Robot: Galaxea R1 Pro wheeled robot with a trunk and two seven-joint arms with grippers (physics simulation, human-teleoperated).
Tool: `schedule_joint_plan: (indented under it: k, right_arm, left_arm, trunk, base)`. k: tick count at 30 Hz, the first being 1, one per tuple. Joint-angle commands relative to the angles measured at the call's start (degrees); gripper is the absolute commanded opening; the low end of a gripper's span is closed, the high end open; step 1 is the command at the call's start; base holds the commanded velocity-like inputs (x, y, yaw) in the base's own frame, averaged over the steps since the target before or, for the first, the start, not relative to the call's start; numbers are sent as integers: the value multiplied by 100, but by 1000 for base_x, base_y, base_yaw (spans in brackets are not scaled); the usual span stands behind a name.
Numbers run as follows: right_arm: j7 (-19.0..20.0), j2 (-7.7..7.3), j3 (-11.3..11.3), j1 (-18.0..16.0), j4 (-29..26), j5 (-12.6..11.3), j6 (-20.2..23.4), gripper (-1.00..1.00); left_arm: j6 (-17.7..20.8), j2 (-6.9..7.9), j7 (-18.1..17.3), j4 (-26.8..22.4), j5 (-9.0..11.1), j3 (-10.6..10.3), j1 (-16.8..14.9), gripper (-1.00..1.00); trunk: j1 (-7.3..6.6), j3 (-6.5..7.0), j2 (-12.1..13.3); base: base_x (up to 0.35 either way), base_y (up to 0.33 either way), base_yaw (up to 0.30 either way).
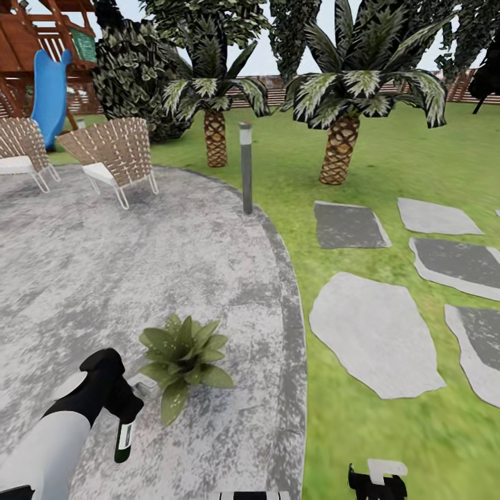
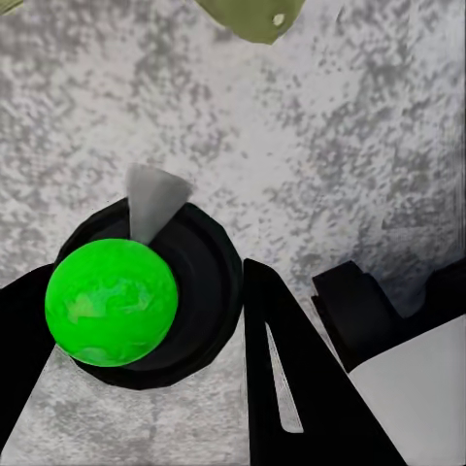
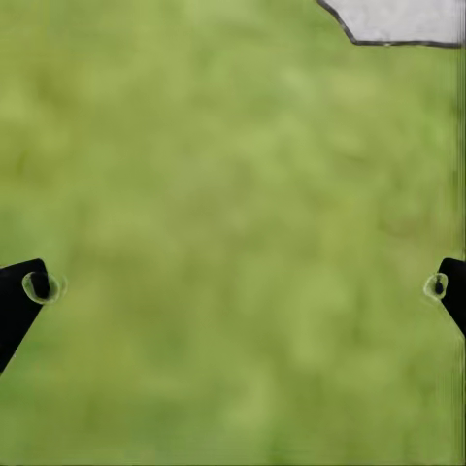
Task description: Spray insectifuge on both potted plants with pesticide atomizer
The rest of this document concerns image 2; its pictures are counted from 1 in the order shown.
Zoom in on insectifuge atomizer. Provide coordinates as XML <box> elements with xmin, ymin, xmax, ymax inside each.
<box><xmin>45</xmin><ymin>162</ymin><xmax>245</xmax><ymax>391</ymax></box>

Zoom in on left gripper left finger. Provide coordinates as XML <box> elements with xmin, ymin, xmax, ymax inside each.
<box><xmin>0</xmin><ymin>263</ymin><xmax>55</xmax><ymax>451</ymax></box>

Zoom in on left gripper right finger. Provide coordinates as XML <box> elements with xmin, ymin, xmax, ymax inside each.
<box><xmin>242</xmin><ymin>258</ymin><xmax>407</xmax><ymax>466</ymax></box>

